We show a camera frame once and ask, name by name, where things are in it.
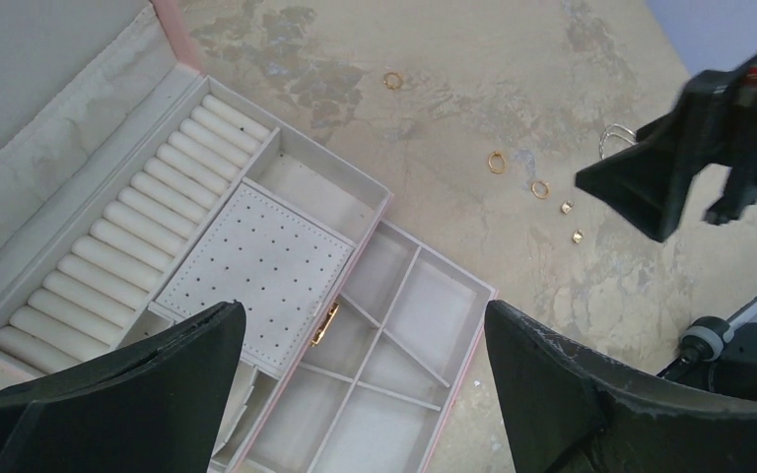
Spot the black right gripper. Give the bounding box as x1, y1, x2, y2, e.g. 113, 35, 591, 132
575, 54, 757, 242

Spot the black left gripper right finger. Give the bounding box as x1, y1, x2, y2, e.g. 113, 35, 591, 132
484, 301, 757, 472

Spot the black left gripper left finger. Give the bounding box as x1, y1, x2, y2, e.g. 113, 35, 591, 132
0, 302, 246, 472

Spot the pink jewelry box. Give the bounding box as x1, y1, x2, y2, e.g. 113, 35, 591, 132
0, 0, 393, 473

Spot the silver pearl bangle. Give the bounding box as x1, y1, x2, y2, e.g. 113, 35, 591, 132
598, 123, 637, 160

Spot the black camera tripod mount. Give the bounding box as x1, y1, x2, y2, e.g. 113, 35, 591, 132
658, 297, 757, 401

